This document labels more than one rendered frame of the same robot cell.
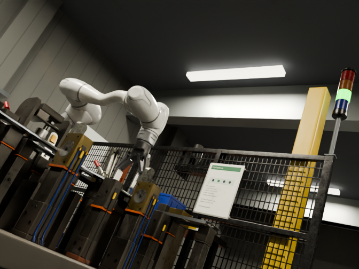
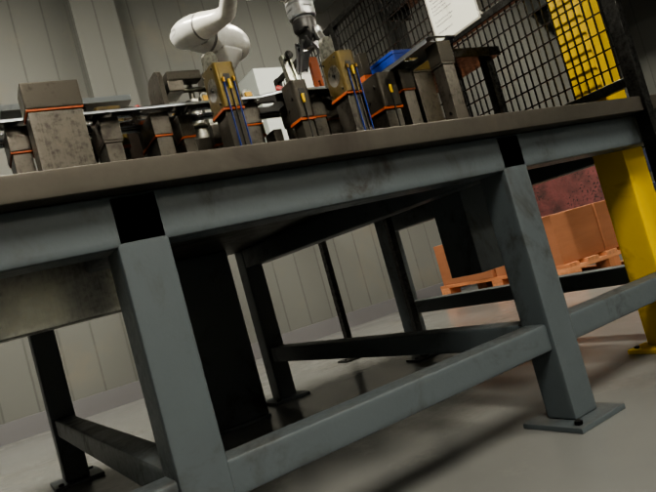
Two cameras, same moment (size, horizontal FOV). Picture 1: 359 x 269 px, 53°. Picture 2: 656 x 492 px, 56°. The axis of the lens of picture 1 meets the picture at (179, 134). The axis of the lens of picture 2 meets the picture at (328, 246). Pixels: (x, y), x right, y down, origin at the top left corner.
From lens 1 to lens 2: 0.48 m
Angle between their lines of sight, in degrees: 26
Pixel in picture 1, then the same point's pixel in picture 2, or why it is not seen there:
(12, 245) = (182, 159)
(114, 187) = (295, 90)
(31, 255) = (203, 158)
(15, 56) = (117, 63)
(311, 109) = not seen: outside the picture
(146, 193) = (336, 67)
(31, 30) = (102, 16)
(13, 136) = (161, 123)
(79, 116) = (223, 58)
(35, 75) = (158, 64)
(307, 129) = not seen: outside the picture
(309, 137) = not seen: outside the picture
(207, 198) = (441, 15)
